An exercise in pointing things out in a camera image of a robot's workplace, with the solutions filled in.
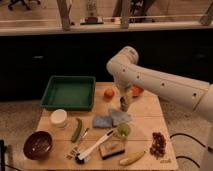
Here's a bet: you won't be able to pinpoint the orange apple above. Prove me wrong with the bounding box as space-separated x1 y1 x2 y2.
104 88 115 99

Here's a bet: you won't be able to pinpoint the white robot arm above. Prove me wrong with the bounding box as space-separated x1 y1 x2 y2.
106 46 213 171

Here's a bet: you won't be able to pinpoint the small metal cup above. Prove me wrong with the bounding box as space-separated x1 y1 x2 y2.
120 97 129 112

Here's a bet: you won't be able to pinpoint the green plastic cup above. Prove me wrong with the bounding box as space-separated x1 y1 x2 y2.
116 123 131 139

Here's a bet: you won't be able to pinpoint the white paper cup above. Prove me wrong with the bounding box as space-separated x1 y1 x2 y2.
50 109 67 128

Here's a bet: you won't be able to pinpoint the orange plastic bowl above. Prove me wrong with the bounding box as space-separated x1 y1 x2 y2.
131 85 144 97

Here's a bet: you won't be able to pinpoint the grey blue cloth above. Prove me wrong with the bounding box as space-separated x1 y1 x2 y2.
108 108 132 126

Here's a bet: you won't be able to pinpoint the green plastic tray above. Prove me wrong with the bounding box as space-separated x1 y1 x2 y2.
41 76 96 111

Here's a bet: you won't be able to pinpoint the wooden block eraser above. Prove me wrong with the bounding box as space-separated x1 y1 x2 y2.
99 142 125 160

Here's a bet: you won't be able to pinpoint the green cucumber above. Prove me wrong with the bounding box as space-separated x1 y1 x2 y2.
71 118 83 143

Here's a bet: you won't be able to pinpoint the bunch of dark grapes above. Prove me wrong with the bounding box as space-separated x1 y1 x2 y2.
150 132 166 158

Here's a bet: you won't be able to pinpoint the yellow corn cob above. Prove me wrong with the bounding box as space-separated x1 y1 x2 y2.
119 151 145 166

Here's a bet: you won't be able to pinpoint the small brown clips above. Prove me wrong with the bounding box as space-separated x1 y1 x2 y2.
66 147 78 159

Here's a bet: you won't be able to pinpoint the dark purple bowl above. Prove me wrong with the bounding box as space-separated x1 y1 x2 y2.
23 131 53 160

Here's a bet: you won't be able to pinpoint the black cable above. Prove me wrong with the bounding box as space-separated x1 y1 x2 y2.
169 132 209 165

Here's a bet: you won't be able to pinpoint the white handled dish brush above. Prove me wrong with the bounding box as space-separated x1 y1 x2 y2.
75 129 115 164

